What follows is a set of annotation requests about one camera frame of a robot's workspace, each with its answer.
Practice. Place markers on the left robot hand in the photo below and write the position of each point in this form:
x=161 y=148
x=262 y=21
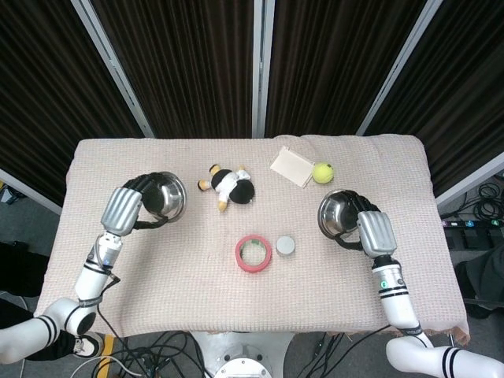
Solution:
x=120 y=210

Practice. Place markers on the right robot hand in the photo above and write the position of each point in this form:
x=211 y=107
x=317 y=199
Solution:
x=376 y=234

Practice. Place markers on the steel bowl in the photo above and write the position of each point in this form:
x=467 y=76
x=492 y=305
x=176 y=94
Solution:
x=173 y=197
x=334 y=212

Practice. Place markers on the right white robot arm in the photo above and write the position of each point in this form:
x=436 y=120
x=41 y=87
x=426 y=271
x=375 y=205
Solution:
x=397 y=299

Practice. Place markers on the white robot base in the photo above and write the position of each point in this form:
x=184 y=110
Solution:
x=244 y=350

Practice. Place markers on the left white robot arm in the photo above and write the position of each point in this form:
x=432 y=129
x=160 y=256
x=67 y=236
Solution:
x=90 y=279

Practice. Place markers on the yellow tennis ball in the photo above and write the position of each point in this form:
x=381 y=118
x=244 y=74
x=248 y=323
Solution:
x=323 y=173

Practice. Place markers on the small grey round disc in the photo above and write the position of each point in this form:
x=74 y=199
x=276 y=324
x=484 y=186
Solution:
x=285 y=245

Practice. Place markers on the black power strip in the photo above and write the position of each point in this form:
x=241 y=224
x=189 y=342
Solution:
x=472 y=224

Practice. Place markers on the pale wooden tray box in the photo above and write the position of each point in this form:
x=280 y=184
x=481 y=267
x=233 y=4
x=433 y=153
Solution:
x=291 y=163

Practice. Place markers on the beige waffle tablecloth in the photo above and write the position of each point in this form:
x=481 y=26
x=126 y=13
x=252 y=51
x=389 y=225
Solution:
x=197 y=299

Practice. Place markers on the black white penguin plush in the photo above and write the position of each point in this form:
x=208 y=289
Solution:
x=240 y=191

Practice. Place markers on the red tape roll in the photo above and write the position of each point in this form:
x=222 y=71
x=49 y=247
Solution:
x=252 y=269

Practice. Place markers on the dark ribbed partition panel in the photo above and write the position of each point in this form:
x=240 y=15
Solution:
x=327 y=67
x=189 y=67
x=51 y=98
x=464 y=98

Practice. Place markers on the black white sneaker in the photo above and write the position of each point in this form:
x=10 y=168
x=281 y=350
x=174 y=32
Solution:
x=88 y=344

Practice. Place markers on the black trouser leg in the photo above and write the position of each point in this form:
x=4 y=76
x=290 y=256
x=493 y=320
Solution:
x=12 y=307

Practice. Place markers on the grey metal partition post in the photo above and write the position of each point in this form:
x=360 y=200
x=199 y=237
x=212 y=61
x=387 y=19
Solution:
x=472 y=179
x=27 y=189
x=114 y=63
x=262 y=59
x=397 y=63

